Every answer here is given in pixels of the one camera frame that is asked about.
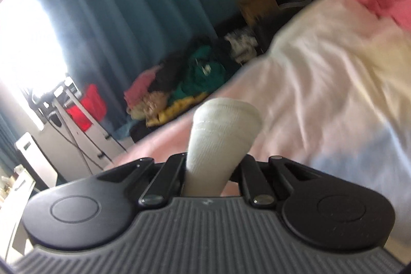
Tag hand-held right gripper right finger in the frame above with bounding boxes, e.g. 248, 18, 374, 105
237, 155, 322, 209

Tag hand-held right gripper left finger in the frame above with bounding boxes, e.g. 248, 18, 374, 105
96, 152, 189, 208

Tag white pants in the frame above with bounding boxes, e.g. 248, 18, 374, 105
184, 98, 264, 197

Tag yellow cloth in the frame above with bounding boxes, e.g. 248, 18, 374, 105
146, 92, 210, 127

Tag beige cloth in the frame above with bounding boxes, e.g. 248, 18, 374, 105
128, 91, 169, 121

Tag pink cloth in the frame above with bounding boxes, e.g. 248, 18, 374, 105
124, 66, 162, 108

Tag green cloth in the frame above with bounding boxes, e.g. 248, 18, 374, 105
170, 45, 226, 105

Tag red cloth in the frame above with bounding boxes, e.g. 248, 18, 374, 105
66, 83, 107, 132

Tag pale pink bed sheet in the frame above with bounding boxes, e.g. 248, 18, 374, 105
112, 0, 411, 262

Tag garment steamer stand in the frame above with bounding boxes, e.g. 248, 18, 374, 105
28, 73, 114, 163

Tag black and white patterned cloth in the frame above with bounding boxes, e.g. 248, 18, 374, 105
224, 29, 258, 63

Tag white panel heater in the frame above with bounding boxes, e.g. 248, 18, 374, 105
14, 132, 59, 188

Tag white dressing table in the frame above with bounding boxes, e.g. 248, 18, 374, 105
0, 165, 36, 263

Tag brown cardboard box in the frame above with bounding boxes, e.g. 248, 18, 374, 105
237, 0, 281, 28

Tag blue curtain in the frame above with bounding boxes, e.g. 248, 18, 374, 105
0, 113, 21, 170
16, 0, 264, 133

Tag dark framed window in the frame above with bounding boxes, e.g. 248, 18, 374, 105
0, 0, 69, 130

